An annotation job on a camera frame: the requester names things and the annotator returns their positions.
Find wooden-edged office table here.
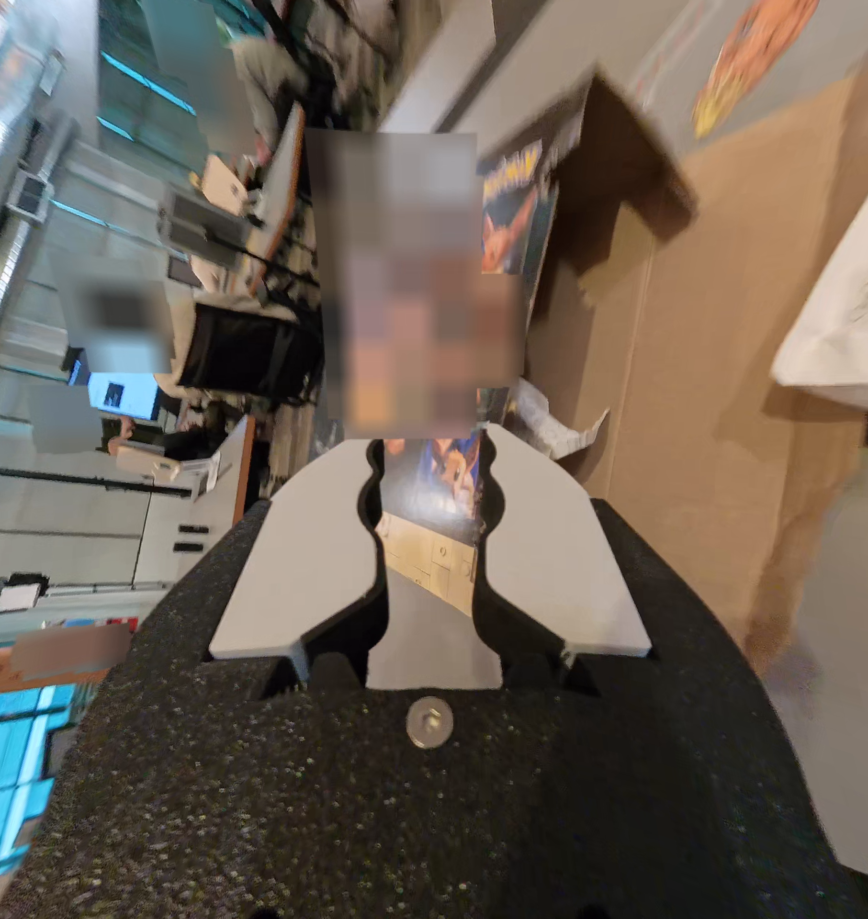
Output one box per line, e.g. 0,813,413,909
246,101,309,297

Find glass window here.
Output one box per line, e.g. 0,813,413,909
0,682,76,880

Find brown cardboard box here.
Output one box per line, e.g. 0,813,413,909
523,43,868,672

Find lit wall screen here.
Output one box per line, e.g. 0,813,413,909
88,372,163,422

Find white circle-print paper bag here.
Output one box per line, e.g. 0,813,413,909
770,154,868,415

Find white door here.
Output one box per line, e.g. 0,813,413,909
0,470,215,586

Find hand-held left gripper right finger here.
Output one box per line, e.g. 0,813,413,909
473,424,654,670

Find grey desk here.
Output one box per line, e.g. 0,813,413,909
383,0,868,145

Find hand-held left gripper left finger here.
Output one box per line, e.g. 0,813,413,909
210,438,392,682

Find metal ventilation duct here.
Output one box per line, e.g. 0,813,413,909
0,0,72,381

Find black office chair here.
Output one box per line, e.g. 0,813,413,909
177,302,323,397

